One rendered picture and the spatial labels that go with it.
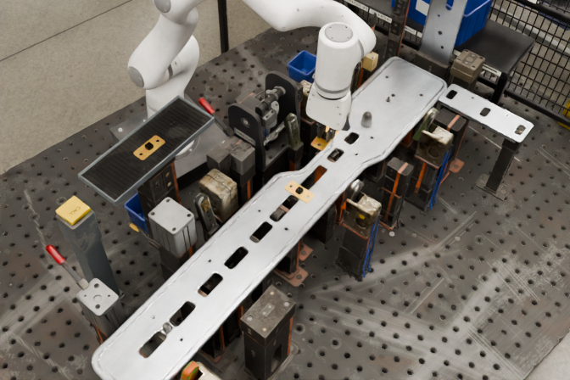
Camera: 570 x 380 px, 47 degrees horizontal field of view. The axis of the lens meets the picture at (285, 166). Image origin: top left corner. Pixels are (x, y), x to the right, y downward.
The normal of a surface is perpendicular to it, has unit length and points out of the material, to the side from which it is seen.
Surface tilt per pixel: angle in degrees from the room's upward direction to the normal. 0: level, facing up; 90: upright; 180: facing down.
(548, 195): 0
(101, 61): 0
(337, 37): 2
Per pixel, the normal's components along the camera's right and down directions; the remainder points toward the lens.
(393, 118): 0.03, -0.62
